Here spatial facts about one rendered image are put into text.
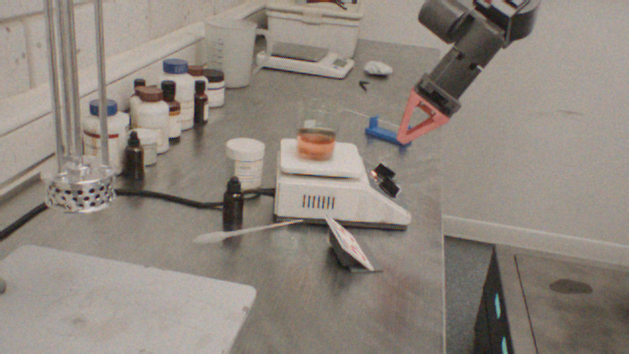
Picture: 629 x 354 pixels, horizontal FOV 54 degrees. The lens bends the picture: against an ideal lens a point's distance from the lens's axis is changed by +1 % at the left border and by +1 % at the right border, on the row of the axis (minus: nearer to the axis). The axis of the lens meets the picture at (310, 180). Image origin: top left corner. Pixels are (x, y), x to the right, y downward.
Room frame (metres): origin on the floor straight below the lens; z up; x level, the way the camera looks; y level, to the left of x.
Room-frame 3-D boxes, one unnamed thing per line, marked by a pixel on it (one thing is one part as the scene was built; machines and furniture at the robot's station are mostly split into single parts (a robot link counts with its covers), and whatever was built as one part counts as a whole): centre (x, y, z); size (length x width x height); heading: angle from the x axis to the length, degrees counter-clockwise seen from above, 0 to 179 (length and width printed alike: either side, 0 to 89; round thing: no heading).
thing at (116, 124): (0.92, 0.33, 0.81); 0.06 x 0.06 x 0.11
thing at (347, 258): (0.72, -0.07, 0.77); 0.09 x 0.06 x 0.04; 17
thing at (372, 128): (1.23, -0.15, 0.77); 0.10 x 0.03 x 0.04; 53
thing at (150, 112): (1.03, 0.29, 0.80); 0.06 x 0.06 x 0.11
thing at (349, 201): (0.86, -0.04, 0.79); 0.22 x 0.13 x 0.08; 94
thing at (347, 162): (0.86, -0.01, 0.83); 0.12 x 0.12 x 0.01; 4
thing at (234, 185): (0.79, 0.11, 0.78); 0.03 x 0.03 x 0.07
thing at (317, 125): (0.84, -0.01, 0.88); 0.07 x 0.06 x 0.08; 66
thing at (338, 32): (2.12, 0.03, 0.82); 0.37 x 0.31 x 0.14; 175
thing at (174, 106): (1.09, 0.28, 0.80); 0.04 x 0.04 x 0.11
